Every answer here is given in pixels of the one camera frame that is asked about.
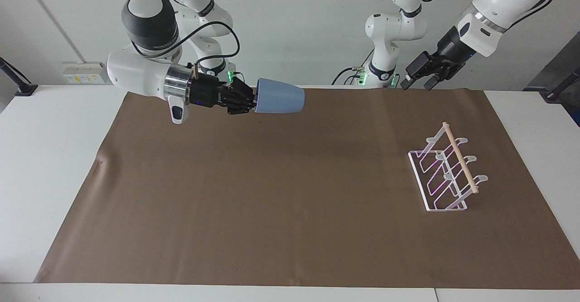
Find white wire cup holder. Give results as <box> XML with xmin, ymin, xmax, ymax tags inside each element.
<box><xmin>408</xmin><ymin>121</ymin><xmax>489</xmax><ymax>213</ymax></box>

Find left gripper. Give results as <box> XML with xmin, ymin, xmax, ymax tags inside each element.
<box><xmin>400</xmin><ymin>25</ymin><xmax>473</xmax><ymax>91</ymax></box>

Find white wall socket strip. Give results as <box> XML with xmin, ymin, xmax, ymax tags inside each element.
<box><xmin>62</xmin><ymin>62</ymin><xmax>107</xmax><ymax>85</ymax></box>

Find black stand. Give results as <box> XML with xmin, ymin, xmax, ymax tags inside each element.
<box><xmin>0</xmin><ymin>56</ymin><xmax>39</xmax><ymax>97</ymax></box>
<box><xmin>543</xmin><ymin>67</ymin><xmax>580</xmax><ymax>104</ymax></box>

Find blue cup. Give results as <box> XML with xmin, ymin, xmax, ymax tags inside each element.
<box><xmin>253</xmin><ymin>78</ymin><xmax>306</xmax><ymax>114</ymax></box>

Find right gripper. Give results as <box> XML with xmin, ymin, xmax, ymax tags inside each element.
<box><xmin>189</xmin><ymin>73</ymin><xmax>256</xmax><ymax>115</ymax></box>

